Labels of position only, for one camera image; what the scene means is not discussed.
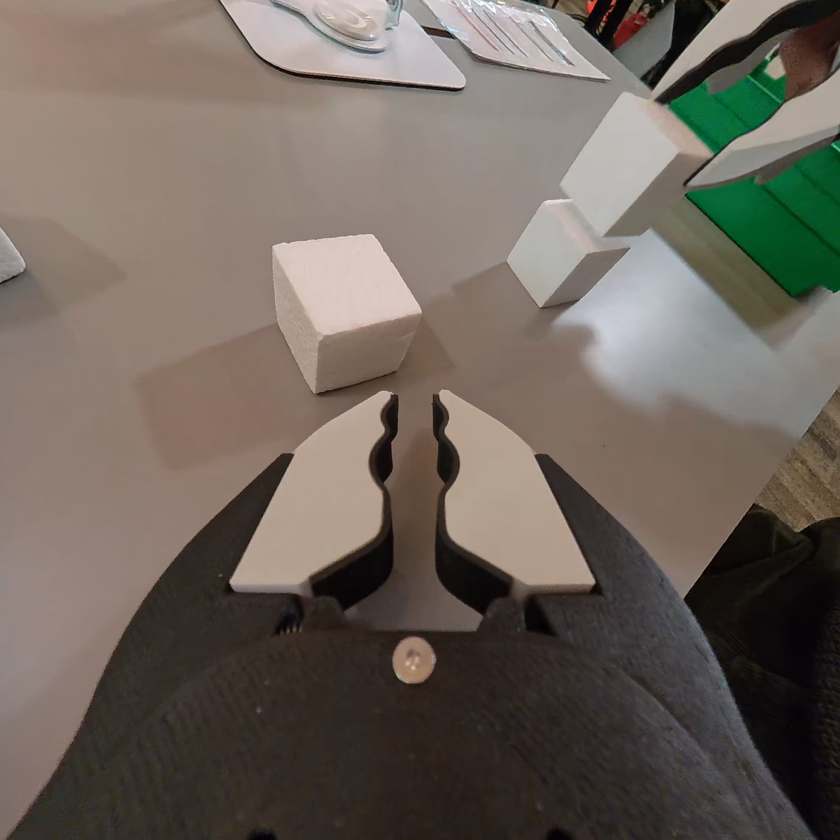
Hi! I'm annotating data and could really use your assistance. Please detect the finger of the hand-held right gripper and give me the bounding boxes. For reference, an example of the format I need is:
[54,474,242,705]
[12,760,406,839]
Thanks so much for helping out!
[648,0,840,105]
[682,92,840,193]

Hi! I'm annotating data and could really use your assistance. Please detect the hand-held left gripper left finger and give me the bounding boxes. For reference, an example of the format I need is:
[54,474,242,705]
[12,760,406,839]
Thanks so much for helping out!
[230,390,399,611]

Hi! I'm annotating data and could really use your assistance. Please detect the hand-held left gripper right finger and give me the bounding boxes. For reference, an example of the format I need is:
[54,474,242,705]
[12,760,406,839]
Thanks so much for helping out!
[432,389,597,618]

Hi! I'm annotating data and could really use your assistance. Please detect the white foam cube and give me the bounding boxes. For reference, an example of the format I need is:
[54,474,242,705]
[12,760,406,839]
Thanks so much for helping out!
[272,233,423,395]
[506,199,632,308]
[560,91,714,238]
[0,226,26,285]

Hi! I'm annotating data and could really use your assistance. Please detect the grey desk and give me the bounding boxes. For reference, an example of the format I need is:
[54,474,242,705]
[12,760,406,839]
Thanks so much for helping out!
[0,0,840,821]

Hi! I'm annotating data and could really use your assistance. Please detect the person's right hand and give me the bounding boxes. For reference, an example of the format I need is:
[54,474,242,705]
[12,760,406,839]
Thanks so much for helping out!
[777,13,840,102]

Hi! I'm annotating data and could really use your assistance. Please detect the grey chair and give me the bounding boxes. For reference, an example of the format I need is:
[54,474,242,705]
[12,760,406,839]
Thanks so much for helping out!
[617,7,677,83]

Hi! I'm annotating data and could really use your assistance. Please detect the green plastic bin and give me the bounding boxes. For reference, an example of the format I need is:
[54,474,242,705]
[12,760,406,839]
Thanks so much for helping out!
[669,56,840,296]

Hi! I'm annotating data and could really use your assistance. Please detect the clear sleeve with printed sheet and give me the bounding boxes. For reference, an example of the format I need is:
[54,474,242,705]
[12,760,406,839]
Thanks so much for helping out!
[420,0,611,83]

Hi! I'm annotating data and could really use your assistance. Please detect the person's dark trousers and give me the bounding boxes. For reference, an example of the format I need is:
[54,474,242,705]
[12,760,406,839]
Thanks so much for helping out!
[686,505,840,840]

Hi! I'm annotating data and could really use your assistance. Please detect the silver document stand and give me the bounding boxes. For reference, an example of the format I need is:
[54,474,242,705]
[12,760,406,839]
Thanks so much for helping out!
[220,0,467,89]

